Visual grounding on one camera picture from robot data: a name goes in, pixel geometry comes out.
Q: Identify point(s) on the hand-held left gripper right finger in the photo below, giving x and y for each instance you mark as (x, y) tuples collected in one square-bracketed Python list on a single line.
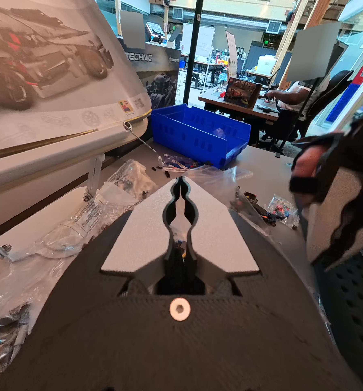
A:
[(227, 244)]

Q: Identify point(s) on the small black orange lego assembly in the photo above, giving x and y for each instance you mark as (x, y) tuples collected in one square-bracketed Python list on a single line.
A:
[(204, 164)]

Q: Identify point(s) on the white board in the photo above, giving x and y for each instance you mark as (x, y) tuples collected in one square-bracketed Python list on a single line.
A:
[(199, 39)]

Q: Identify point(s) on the black office chair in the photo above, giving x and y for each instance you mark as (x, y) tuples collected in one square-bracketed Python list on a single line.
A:
[(328, 97), (315, 139)]

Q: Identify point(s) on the clear bag of pale parts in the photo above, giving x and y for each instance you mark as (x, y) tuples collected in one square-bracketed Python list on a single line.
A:
[(129, 177)]

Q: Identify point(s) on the blue plastic bin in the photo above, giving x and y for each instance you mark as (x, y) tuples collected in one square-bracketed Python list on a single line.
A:
[(193, 134)]

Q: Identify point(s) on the black perforated board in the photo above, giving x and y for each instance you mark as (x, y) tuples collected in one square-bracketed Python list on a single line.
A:
[(352, 305)]

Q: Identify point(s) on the large white-label lego parts bag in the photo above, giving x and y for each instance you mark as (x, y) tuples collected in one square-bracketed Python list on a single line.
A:
[(62, 220)]

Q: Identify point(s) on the wooden office desk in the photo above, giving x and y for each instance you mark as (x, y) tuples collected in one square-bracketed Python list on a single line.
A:
[(230, 107)]

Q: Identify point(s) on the small bag of lego parts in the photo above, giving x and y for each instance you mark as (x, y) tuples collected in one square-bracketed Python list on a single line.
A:
[(283, 210)]

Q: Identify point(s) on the lego instruction booklet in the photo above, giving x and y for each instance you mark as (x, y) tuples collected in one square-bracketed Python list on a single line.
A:
[(62, 76)]

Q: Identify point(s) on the clear bag of mixed parts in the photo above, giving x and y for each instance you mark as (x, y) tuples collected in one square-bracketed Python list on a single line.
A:
[(4, 336)]

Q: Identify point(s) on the wooden post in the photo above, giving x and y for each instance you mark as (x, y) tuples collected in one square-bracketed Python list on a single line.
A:
[(291, 18)]

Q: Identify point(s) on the black steel column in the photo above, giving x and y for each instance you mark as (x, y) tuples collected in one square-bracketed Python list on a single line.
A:
[(193, 52)]

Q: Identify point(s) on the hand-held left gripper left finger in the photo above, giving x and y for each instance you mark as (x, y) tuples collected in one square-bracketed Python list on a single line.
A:
[(132, 244)]

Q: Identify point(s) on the brown cardboard sheet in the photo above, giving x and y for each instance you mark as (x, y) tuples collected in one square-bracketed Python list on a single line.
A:
[(231, 55)]

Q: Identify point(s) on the small bag of blue parts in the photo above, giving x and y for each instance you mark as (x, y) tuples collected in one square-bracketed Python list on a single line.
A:
[(181, 163)]

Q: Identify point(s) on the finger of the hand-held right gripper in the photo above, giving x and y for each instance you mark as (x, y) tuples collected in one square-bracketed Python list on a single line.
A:
[(331, 213), (361, 232)]

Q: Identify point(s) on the clear plastic bag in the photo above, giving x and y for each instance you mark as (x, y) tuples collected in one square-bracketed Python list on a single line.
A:
[(218, 183)]

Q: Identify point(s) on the black lego set box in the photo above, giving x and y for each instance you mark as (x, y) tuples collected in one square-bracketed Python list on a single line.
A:
[(160, 79)]

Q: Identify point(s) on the person's right hand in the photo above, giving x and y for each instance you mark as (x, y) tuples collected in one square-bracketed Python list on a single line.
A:
[(306, 165)]

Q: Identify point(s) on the small lego set box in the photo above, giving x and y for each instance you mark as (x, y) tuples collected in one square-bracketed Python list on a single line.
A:
[(242, 93)]

